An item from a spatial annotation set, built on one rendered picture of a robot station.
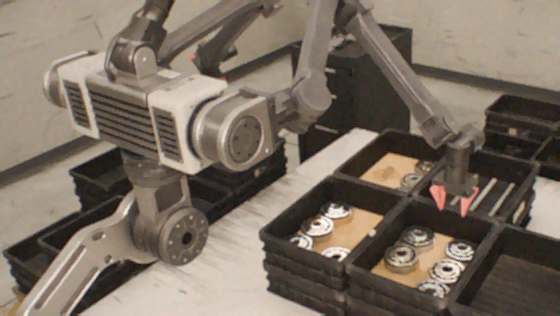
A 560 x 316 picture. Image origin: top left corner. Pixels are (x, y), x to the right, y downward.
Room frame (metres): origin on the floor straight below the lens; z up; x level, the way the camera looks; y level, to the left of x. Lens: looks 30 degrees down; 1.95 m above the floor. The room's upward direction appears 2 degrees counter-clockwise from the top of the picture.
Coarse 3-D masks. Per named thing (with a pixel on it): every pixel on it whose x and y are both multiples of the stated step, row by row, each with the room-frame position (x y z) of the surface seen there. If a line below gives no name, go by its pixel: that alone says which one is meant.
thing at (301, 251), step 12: (324, 180) 1.72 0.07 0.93; (348, 180) 1.72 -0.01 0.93; (312, 192) 1.66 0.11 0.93; (384, 192) 1.64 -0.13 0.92; (396, 192) 1.63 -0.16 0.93; (396, 204) 1.56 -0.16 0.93; (264, 228) 1.46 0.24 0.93; (372, 228) 1.43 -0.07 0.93; (264, 240) 1.42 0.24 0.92; (276, 240) 1.40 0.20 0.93; (300, 252) 1.35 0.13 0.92; (312, 252) 1.33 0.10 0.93; (324, 264) 1.30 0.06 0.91; (336, 264) 1.28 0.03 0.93
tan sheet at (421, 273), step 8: (400, 240) 1.51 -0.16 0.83; (440, 240) 1.50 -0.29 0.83; (448, 240) 1.50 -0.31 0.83; (440, 248) 1.46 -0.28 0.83; (424, 256) 1.42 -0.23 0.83; (432, 256) 1.42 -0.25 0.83; (440, 256) 1.42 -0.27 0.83; (424, 264) 1.39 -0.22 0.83; (376, 272) 1.36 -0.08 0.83; (384, 272) 1.36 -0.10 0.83; (416, 272) 1.35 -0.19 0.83; (424, 272) 1.35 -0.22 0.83; (400, 280) 1.32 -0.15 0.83; (408, 280) 1.32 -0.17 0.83; (416, 280) 1.32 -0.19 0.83; (424, 280) 1.31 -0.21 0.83
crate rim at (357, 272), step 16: (400, 208) 1.54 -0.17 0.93; (448, 208) 1.52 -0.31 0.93; (384, 224) 1.45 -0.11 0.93; (496, 224) 1.43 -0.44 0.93; (368, 240) 1.38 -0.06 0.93; (352, 256) 1.31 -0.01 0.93; (352, 272) 1.25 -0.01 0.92; (368, 272) 1.24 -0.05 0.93; (464, 272) 1.22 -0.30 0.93; (400, 288) 1.18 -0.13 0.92; (416, 288) 1.17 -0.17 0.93; (432, 304) 1.13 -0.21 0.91; (448, 304) 1.12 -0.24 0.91
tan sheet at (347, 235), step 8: (352, 208) 1.70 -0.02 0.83; (320, 216) 1.66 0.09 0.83; (352, 216) 1.65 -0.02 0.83; (360, 216) 1.65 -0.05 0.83; (368, 216) 1.65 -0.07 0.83; (376, 216) 1.64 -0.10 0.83; (344, 224) 1.60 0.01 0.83; (352, 224) 1.60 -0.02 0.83; (360, 224) 1.60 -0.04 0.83; (368, 224) 1.60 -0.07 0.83; (336, 232) 1.56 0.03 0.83; (344, 232) 1.56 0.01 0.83; (352, 232) 1.56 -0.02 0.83; (360, 232) 1.56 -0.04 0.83; (368, 232) 1.56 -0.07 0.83; (328, 240) 1.52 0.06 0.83; (336, 240) 1.52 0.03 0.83; (344, 240) 1.52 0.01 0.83; (352, 240) 1.52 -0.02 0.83; (360, 240) 1.52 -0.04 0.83; (320, 248) 1.48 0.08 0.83; (328, 248) 1.48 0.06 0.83
